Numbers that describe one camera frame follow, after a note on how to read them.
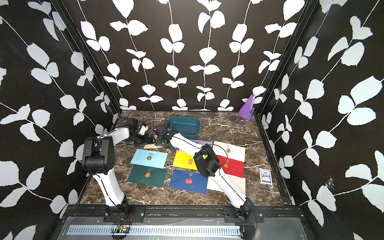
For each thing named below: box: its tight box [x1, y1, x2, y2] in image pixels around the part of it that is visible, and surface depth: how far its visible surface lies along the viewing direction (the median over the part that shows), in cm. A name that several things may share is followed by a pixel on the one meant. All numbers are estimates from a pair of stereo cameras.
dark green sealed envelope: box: [126, 164, 168, 188], surface depth 89 cm
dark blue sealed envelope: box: [169, 169, 208, 195], surface depth 88 cm
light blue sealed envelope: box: [130, 148, 169, 169], surface depth 97 cm
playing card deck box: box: [259, 168, 273, 185], surface depth 88 cm
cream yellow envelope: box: [143, 143, 164, 149], surface depth 93 cm
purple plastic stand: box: [238, 94, 255, 121], surface depth 116 cm
